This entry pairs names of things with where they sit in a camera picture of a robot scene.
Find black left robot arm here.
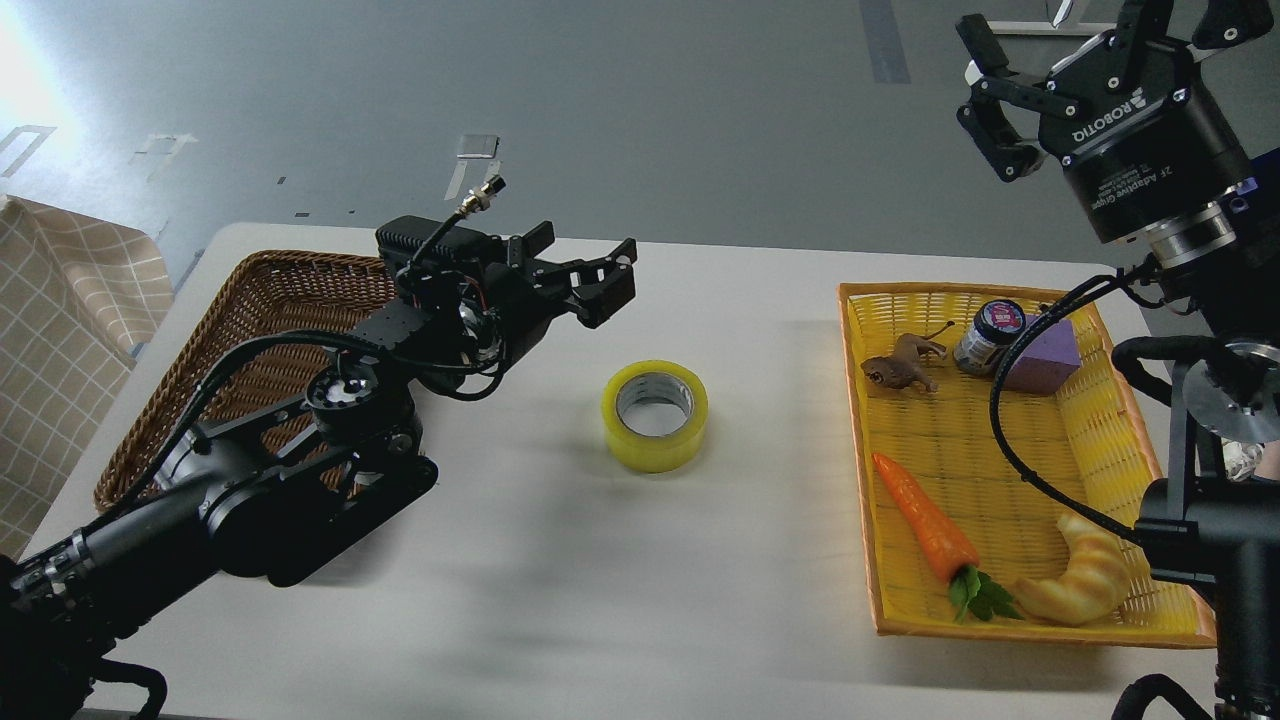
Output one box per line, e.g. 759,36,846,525
3,176,637,719

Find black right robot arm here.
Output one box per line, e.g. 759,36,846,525
956,1,1279,719

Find brown wicker basket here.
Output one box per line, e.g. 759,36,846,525
93,250,396,512

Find yellow tape roll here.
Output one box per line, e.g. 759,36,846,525
599,359,710,474

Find small glass jar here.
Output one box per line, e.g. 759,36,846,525
952,299,1028,377

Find beige checkered cloth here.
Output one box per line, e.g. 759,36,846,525
1,195,174,559

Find orange toy carrot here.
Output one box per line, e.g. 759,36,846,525
870,452,1023,623

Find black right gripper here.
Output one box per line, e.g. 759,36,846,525
954,0,1276,246

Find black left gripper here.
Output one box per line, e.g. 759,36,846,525
477,222,637,369

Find toy croissant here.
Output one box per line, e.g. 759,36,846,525
1012,512,1130,626

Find purple foam block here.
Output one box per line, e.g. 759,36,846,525
1004,319,1082,397

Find white metal stand base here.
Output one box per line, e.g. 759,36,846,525
988,1,1116,38

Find white sneaker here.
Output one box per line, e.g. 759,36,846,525
1222,441,1277,482

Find yellow plastic basket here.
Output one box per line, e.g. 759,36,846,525
837,282,1217,650

